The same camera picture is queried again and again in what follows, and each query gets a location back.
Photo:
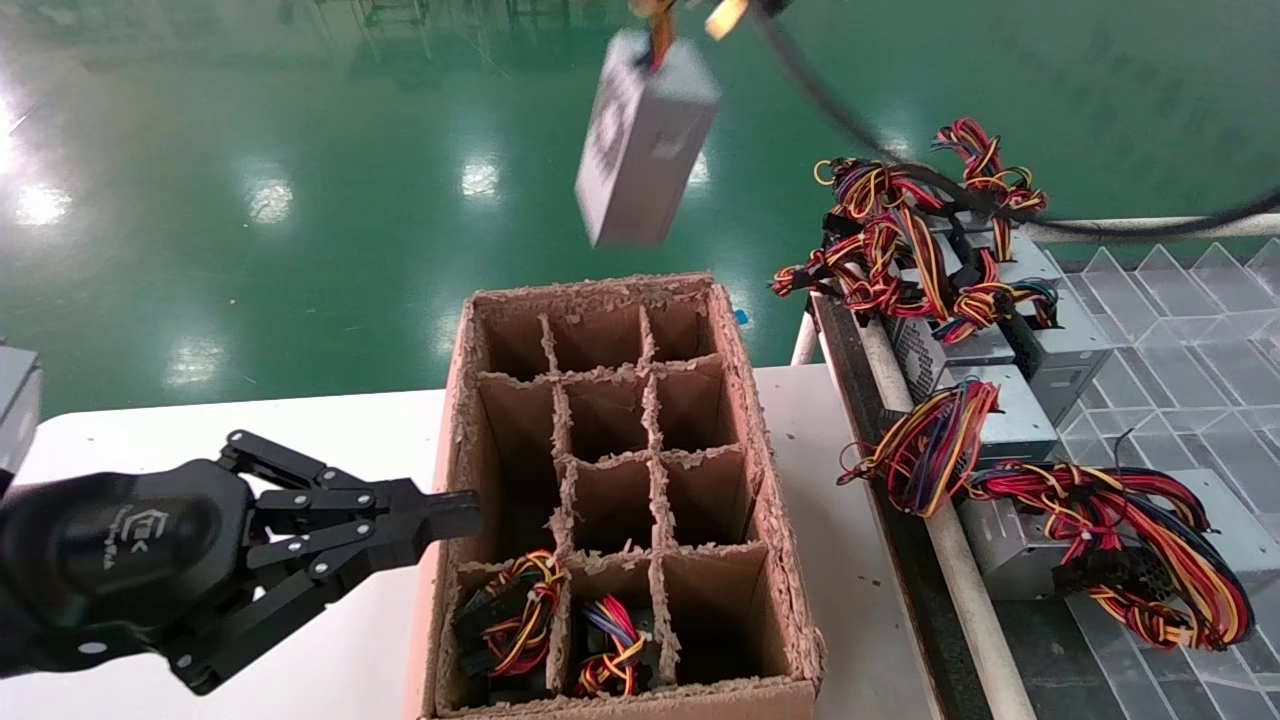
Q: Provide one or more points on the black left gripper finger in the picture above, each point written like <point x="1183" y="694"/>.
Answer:
<point x="300" y="590"/>
<point x="440" y="518"/>

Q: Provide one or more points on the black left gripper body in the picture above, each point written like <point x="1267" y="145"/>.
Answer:
<point x="100" y="560"/>

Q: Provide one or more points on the brown cardboard divider box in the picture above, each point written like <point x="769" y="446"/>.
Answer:
<point x="605" y="410"/>

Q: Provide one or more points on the black conveyor edge strip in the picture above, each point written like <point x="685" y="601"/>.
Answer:
<point x="915" y="570"/>

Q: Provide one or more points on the long white conveyor tube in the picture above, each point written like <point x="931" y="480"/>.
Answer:
<point x="985" y="650"/>

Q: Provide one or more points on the clear plastic divider grid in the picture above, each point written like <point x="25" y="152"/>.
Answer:
<point x="1180" y="400"/>

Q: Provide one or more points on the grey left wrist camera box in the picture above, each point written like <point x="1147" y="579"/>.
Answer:
<point x="18" y="400"/>

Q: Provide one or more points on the white frame leg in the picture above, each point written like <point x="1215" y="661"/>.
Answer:
<point x="805" y="345"/>

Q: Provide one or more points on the white horizontal rail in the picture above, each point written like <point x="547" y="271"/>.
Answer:
<point x="1120" y="224"/>

